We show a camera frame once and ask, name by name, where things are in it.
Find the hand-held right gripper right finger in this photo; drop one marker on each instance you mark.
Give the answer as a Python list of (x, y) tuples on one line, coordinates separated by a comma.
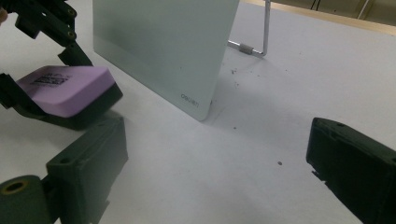
[(355, 171)]

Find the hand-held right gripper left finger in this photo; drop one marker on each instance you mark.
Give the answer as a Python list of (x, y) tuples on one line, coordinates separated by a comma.
[(87, 168)]

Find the purple board eraser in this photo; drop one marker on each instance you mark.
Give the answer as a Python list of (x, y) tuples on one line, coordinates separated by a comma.
[(68, 90)]

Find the wooden table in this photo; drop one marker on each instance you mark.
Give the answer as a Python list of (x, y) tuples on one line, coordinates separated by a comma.
[(342, 20)]

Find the pale green glass writing board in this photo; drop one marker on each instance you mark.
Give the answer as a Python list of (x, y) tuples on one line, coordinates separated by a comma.
[(168, 53)]

